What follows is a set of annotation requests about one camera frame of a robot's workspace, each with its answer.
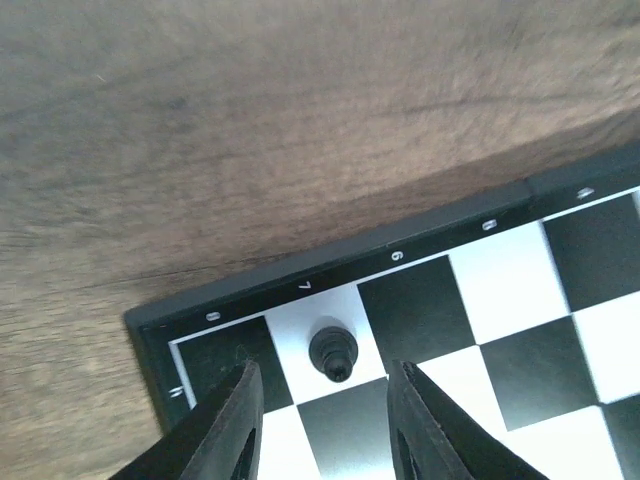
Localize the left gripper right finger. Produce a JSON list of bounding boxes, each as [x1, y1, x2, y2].
[[387, 360, 545, 480]]

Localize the black pawn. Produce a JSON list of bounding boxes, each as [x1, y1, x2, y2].
[[309, 326, 359, 383]]

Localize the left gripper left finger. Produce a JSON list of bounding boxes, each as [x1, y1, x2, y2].
[[112, 361, 264, 480]]

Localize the black white chessboard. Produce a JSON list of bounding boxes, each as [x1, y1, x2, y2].
[[124, 142, 639, 479]]

